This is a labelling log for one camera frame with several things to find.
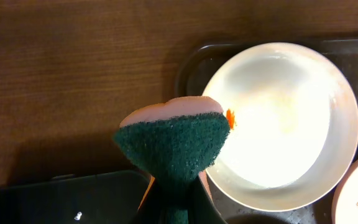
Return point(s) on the orange stain on top plate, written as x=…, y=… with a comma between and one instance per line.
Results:
x=230, y=116

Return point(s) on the black rectangular sponge tray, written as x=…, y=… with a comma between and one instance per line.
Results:
x=104, y=198

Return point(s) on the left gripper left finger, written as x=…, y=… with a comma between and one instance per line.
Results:
x=152, y=209

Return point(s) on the green and pink sponge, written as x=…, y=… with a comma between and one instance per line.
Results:
x=175, y=142

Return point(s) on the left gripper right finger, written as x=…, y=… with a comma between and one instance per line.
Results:
x=201, y=209

